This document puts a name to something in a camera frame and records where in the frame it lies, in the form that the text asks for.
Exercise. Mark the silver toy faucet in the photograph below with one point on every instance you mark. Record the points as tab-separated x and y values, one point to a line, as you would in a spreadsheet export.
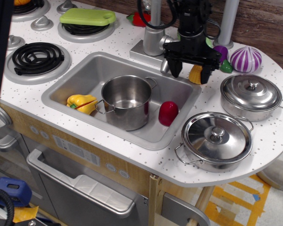
150	50

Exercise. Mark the silver oven door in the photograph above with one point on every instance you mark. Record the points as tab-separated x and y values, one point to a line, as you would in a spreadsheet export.
83	197

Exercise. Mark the black coil burner front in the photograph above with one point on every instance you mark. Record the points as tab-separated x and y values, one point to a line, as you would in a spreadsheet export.
36	63

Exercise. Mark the green plastic cutting board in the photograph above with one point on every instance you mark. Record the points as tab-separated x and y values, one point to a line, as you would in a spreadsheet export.
94	17

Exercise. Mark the silver stove knob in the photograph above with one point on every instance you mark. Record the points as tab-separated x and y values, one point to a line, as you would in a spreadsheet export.
42	24
65	6
14	42

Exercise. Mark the yellow toy corn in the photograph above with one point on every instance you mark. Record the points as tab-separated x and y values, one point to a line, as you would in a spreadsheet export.
195	74

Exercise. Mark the silver stove knob upper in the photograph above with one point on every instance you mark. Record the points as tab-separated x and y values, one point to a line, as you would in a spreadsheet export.
42	24

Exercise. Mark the purple toy eggplant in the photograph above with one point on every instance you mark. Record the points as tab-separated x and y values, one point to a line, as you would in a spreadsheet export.
225	65

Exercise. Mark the black coil burner under board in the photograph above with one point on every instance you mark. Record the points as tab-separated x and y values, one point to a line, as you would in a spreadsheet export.
84	33

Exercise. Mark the red toy vegetable in sink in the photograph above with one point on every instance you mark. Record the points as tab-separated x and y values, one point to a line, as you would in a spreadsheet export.
167	113

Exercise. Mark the green toy bitter gourd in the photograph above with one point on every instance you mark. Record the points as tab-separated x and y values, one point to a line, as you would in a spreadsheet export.
208	41

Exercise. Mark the purple striped toy onion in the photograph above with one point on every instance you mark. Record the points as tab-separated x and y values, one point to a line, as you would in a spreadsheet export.
246	59

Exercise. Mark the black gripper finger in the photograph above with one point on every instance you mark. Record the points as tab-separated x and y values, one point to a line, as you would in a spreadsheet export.
205	74
175	67

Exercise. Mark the tall steel pot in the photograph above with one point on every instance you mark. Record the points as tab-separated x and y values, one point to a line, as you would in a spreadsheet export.
126	101

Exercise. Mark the orange toy on burner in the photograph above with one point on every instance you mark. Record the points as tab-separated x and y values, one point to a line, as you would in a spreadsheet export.
21	2

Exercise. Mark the yellow toy bell pepper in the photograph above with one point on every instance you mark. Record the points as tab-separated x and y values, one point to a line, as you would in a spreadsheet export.
82	103

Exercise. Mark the steel pot with lid front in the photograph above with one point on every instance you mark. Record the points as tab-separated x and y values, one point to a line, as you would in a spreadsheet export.
216	142

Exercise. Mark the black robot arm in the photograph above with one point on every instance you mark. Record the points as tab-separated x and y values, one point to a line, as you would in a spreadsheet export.
193	16

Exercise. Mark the silver stove knob left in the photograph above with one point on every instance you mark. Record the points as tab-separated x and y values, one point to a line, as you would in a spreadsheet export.
14	42

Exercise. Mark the blue clamp tool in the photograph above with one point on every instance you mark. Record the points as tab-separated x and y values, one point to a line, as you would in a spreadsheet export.
18	190

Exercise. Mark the silver stove knob top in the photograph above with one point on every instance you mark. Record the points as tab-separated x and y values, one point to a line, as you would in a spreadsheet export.
65	6

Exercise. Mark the grey metal pole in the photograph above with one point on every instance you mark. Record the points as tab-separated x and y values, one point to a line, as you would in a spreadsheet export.
227	24

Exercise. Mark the coil burner top left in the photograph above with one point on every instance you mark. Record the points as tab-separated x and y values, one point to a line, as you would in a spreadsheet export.
31	11

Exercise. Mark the steel pan with lid right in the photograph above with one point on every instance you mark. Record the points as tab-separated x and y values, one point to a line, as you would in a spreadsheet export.
250	96

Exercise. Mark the oven control panel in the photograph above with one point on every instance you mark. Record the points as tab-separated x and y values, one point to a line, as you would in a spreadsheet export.
78	151

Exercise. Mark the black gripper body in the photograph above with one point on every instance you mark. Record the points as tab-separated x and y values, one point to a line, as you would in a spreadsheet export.
192	50

